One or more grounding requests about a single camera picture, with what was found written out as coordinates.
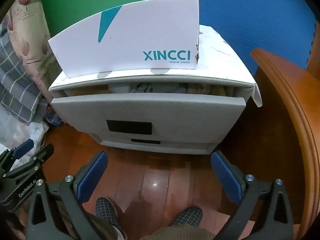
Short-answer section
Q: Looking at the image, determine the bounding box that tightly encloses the person's plaid slipper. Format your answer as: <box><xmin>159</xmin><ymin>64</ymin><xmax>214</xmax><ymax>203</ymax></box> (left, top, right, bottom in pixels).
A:
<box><xmin>96</xmin><ymin>197</ymin><xmax>125</xmax><ymax>235</ymax></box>
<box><xmin>172</xmin><ymin>206</ymin><xmax>203</xmax><ymax>227</ymax></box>

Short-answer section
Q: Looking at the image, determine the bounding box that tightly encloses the blue foam mat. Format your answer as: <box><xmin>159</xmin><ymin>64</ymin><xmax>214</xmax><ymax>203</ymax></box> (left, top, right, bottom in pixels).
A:
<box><xmin>159</xmin><ymin>0</ymin><xmax>320</xmax><ymax>70</ymax></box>

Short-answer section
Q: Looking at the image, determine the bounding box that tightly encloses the person's trouser leg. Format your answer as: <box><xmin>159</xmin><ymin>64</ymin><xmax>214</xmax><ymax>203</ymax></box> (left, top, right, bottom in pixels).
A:
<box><xmin>140</xmin><ymin>224</ymin><xmax>215</xmax><ymax>240</ymax></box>
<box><xmin>85</xmin><ymin>212</ymin><xmax>125</xmax><ymax>240</ymax></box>

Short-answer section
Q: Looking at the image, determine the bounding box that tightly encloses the person's right trouser leg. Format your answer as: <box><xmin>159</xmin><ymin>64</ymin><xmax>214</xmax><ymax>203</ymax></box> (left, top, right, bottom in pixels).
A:
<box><xmin>140</xmin><ymin>224</ymin><xmax>215</xmax><ymax>240</ymax></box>

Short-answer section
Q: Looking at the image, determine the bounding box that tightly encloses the person's left plaid slipper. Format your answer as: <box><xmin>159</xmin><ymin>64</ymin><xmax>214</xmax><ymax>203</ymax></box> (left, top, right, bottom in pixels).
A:
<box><xmin>96</xmin><ymin>197</ymin><xmax>125</xmax><ymax>235</ymax></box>

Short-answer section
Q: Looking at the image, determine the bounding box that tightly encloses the grey drawer narrow handle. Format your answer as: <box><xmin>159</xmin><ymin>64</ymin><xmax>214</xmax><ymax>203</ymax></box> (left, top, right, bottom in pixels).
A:
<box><xmin>99</xmin><ymin>134</ymin><xmax>212</xmax><ymax>154</ymax></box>

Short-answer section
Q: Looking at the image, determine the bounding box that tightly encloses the person's left trouser leg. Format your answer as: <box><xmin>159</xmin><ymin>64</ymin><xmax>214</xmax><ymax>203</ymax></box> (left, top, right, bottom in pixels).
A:
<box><xmin>85</xmin><ymin>212</ymin><xmax>125</xmax><ymax>240</ymax></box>

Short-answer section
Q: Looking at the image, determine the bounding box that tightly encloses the blue packet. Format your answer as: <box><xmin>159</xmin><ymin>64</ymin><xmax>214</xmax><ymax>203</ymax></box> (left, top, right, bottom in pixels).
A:
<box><xmin>45</xmin><ymin>105</ymin><xmax>63</xmax><ymax>128</ymax></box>

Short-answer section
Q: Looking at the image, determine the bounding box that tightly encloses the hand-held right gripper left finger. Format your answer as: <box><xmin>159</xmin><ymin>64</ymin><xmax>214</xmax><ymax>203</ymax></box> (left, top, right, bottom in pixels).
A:
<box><xmin>26</xmin><ymin>151</ymin><xmax>118</xmax><ymax>240</ymax></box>

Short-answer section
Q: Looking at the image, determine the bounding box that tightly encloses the green foam mat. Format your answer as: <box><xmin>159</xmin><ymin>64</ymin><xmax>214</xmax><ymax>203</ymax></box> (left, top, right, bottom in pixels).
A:
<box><xmin>39</xmin><ymin>0</ymin><xmax>163</xmax><ymax>58</ymax></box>

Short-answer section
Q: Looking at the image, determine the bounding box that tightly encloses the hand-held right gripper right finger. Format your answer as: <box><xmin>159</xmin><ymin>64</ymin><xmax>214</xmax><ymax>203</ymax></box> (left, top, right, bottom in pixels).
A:
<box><xmin>211</xmin><ymin>151</ymin><xmax>294</xmax><ymax>240</ymax></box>

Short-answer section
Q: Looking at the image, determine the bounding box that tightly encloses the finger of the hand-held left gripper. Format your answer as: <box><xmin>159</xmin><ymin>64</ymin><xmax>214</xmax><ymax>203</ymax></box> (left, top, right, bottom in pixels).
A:
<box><xmin>9</xmin><ymin>139</ymin><xmax>35</xmax><ymax>160</ymax></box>
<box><xmin>5</xmin><ymin>144</ymin><xmax>54</xmax><ymax>178</ymax></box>

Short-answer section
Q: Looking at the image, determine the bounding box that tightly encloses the grey nightstand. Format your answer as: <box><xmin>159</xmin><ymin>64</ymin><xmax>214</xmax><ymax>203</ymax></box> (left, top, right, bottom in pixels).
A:
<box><xmin>49</xmin><ymin>25</ymin><xmax>263</xmax><ymax>155</ymax></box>

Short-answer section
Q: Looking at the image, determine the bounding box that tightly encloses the white shoe box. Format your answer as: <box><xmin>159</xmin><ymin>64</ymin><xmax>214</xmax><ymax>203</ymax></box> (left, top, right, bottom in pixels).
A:
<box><xmin>48</xmin><ymin>0</ymin><xmax>200</xmax><ymax>78</ymax></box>

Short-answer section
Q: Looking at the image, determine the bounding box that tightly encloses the person's right plaid slipper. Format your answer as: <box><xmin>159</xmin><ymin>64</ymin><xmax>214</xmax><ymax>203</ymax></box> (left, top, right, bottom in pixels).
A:
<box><xmin>172</xmin><ymin>206</ymin><xmax>203</xmax><ymax>227</ymax></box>

